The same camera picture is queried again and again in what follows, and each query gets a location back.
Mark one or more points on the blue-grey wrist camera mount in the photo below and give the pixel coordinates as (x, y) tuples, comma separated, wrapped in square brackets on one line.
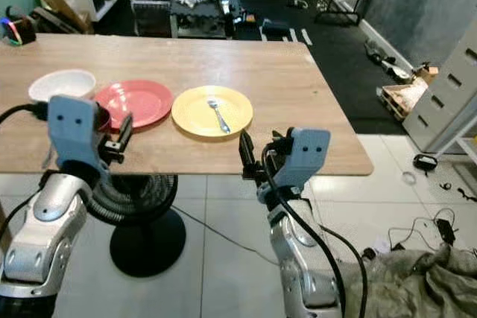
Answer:
[(305, 158), (76, 135)]

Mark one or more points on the camouflage cloth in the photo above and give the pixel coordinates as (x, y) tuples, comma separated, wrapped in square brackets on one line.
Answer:
[(410, 288)]

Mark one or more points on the silver metal fork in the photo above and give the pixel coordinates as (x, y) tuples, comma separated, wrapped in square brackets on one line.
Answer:
[(218, 114)]

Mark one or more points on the white drawer cabinet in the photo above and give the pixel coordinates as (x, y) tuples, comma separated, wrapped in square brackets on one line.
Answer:
[(443, 94)]

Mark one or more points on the brown cardboard sheet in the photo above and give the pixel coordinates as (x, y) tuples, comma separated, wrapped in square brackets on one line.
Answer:
[(59, 4)]

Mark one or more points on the black power adapter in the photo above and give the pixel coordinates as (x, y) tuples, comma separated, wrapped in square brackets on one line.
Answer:
[(447, 230)]

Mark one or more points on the white bowl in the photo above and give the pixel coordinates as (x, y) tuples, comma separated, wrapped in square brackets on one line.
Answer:
[(61, 84)]

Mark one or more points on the black pen holder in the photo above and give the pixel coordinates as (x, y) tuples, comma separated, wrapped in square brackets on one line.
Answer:
[(21, 31)]

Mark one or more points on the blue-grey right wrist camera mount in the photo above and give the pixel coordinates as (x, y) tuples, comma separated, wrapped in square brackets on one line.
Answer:
[(305, 158)]

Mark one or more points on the wooden dining table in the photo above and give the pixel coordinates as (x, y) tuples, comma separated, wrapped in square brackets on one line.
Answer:
[(238, 61)]

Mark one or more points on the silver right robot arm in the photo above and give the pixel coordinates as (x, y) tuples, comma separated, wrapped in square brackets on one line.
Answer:
[(298, 258)]

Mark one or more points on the small black floor device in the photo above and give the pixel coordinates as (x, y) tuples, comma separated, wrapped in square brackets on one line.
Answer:
[(425, 162)]

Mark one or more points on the yellow plate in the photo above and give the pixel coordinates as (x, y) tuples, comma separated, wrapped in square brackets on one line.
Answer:
[(194, 113)]

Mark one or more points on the grey cluttered cart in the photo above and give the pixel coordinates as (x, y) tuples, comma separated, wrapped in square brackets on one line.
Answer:
[(205, 1)]

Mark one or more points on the small wooden pallet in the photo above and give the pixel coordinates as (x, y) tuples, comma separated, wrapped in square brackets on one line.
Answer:
[(402, 98)]

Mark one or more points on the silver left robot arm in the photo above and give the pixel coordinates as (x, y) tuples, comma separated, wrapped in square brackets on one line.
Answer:
[(41, 236)]

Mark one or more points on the red plate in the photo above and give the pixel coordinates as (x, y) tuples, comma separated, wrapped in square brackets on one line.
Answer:
[(138, 100)]

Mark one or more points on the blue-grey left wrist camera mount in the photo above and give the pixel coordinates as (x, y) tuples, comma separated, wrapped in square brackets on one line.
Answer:
[(76, 135)]

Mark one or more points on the black floor fan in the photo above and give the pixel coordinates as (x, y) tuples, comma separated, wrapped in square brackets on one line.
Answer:
[(149, 240)]

